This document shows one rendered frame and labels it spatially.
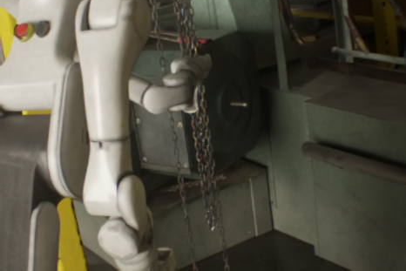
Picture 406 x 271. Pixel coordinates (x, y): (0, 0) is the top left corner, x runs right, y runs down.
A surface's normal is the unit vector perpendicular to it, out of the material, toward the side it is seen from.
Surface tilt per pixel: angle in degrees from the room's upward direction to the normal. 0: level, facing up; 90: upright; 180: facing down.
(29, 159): 58
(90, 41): 65
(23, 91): 92
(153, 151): 90
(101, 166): 76
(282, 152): 90
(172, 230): 90
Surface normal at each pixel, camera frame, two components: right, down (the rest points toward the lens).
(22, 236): -0.33, -0.25
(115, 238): -0.25, 0.45
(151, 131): -0.58, 0.30
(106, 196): -0.33, 0.07
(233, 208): 0.56, 0.15
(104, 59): -0.08, 0.00
